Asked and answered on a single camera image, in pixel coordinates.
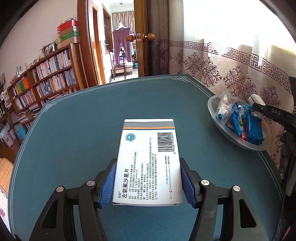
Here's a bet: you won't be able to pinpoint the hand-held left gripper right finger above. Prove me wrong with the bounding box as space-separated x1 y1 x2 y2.
179 158 266 241

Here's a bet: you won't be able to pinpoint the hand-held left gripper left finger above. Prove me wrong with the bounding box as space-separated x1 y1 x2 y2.
29 158 118 241

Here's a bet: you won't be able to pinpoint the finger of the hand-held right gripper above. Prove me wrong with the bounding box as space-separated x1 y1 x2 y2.
252 102 296 127

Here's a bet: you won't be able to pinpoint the small white case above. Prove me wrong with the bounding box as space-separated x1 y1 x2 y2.
248 93 264 107

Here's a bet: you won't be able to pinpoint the small blue packet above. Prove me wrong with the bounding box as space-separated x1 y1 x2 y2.
245 113 264 145

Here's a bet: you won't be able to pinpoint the teal cloth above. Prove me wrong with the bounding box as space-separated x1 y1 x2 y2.
239 103 255 114

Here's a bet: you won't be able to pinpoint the long blue packet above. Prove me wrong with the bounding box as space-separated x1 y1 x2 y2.
225 103 243 137

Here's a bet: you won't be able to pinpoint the white medicine box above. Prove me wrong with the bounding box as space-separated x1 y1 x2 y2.
112 119 184 207

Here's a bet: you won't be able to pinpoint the clear plastic bowl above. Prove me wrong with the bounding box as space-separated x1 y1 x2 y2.
207 94 271 151

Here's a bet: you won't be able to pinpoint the white and blue packet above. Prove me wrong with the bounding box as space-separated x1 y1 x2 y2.
215 91 232 123

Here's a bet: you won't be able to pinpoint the teal table mat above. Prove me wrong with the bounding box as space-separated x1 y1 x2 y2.
7 74 287 241

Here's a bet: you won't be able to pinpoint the patterned sheer curtain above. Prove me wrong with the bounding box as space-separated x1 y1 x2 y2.
168 0 296 176

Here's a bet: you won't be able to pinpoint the orange plaid cushion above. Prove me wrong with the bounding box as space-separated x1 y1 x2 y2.
0 158 14 183

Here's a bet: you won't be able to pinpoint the floral bed cloth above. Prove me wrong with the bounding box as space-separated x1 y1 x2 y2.
0 183 12 230

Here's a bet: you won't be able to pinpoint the white plastic storage bins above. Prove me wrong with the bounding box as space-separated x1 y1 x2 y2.
0 130 14 147

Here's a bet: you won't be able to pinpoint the large wooden bookshelf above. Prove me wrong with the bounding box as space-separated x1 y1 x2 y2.
7 43 85 130

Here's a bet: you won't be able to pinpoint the small wooden shelf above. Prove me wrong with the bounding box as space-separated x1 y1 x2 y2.
0 72 16 142

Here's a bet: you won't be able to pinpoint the wooden door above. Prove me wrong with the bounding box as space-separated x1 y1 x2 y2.
134 0 151 78

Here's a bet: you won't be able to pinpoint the purple hanging pants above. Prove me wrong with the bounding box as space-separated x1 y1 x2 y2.
112 27 132 66

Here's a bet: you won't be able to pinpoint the dark brown curtain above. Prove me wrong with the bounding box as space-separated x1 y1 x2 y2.
148 0 170 76

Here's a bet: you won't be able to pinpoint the brown cardboard box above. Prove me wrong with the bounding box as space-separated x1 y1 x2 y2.
61 36 81 47

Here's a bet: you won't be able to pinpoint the picture frames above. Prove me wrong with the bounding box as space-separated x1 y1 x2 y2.
45 42 57 55

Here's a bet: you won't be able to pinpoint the red cardboard box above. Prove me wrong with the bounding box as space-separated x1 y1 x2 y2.
57 20 79 33

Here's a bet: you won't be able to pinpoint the wooden door frame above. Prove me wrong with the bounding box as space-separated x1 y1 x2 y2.
77 0 104 88

